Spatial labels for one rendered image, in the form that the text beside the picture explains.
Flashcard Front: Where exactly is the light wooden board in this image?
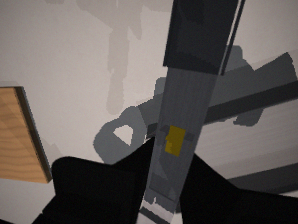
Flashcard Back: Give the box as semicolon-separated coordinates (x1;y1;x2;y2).
0;86;52;184

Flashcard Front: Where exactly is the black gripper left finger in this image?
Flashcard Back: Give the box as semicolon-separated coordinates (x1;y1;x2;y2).
51;137;155;224

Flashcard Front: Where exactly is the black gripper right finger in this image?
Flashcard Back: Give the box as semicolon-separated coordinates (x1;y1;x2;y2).
179;154;298;224

